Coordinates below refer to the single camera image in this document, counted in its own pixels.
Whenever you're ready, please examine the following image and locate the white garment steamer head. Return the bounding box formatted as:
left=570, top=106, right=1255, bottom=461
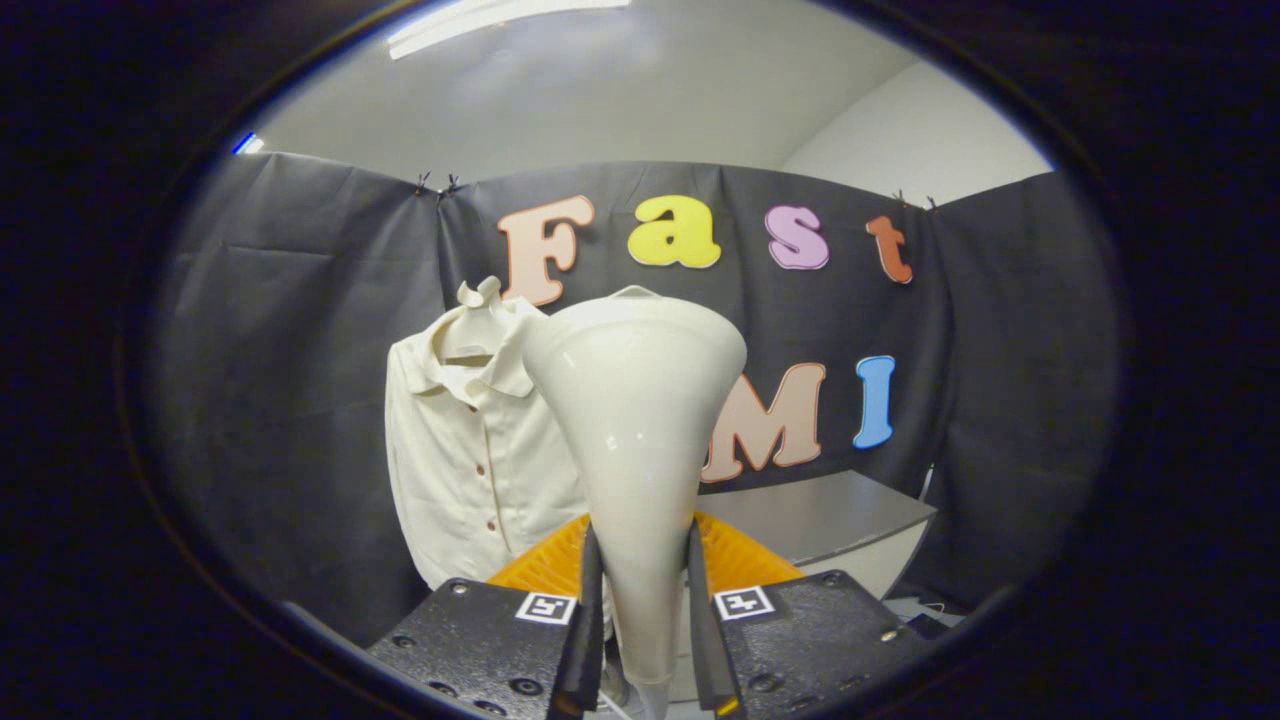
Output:
left=520, top=297, right=749, bottom=691

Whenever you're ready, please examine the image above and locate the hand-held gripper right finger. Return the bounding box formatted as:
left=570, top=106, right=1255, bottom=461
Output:
left=685, top=510, right=933, bottom=720

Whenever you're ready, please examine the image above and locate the grey cabinet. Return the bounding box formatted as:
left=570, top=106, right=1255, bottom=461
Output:
left=690, top=470, right=939, bottom=603

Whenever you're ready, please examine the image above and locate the cream plastic hanger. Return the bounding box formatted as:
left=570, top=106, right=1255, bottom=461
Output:
left=435, top=277, right=513, bottom=364

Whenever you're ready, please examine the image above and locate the long ceiling light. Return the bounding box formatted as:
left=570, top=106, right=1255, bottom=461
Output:
left=388, top=0, right=633, bottom=61

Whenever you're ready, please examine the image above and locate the cream button-up shirt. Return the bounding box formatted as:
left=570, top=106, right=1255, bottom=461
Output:
left=385, top=285, right=667, bottom=593

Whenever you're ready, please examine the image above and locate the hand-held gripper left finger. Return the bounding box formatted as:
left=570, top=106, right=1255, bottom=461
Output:
left=367, top=515, right=607, bottom=720

